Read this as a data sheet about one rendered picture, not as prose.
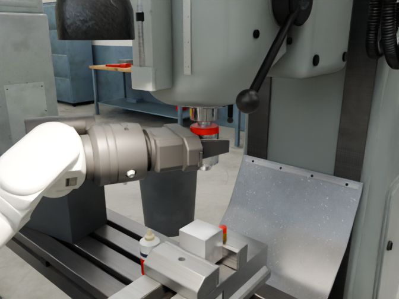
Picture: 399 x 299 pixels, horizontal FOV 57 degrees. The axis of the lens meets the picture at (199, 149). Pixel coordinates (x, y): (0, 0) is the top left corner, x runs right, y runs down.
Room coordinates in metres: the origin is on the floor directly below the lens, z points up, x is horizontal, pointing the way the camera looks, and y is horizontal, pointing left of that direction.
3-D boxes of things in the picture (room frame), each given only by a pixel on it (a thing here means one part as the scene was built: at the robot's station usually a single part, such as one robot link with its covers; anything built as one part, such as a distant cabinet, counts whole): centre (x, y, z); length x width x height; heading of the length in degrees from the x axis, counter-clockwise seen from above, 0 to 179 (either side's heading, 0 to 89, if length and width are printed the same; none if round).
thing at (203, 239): (0.58, 0.00, 1.05); 0.06 x 0.05 x 0.06; 51
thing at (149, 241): (0.64, 0.10, 0.99); 0.04 x 0.04 x 0.11
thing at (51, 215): (0.87, 0.37, 1.03); 0.22 x 0.12 x 0.20; 61
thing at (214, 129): (0.58, -0.01, 1.26); 0.05 x 0.05 x 0.01
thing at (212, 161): (0.58, -0.01, 1.23); 0.05 x 0.05 x 0.05
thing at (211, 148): (0.55, -0.02, 1.24); 0.06 x 0.02 x 0.03; 115
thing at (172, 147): (0.54, 0.07, 1.24); 0.13 x 0.12 x 0.10; 25
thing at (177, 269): (0.54, 0.03, 1.02); 0.12 x 0.06 x 0.04; 51
